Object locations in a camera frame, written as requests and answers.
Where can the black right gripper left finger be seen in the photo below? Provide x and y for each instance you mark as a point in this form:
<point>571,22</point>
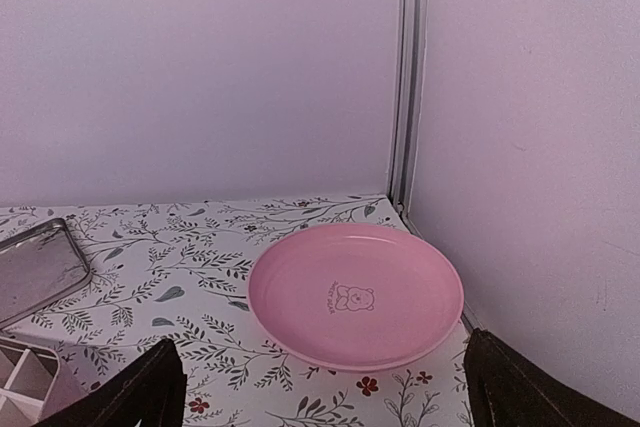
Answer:
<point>150,391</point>

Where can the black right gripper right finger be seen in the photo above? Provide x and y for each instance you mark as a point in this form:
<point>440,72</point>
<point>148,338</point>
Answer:
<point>506,389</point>

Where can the pink divided cookie tin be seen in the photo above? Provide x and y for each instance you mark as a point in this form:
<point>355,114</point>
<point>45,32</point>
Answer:
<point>35,383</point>

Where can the silver metal tin lid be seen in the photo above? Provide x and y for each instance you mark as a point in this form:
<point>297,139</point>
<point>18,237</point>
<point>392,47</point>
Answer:
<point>40,266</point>

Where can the pink plastic plate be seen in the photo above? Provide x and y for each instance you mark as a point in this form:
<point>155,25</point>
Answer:
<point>355,297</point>

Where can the aluminium right corner post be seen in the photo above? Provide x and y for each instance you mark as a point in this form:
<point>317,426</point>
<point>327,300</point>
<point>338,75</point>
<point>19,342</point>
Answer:
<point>409,84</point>

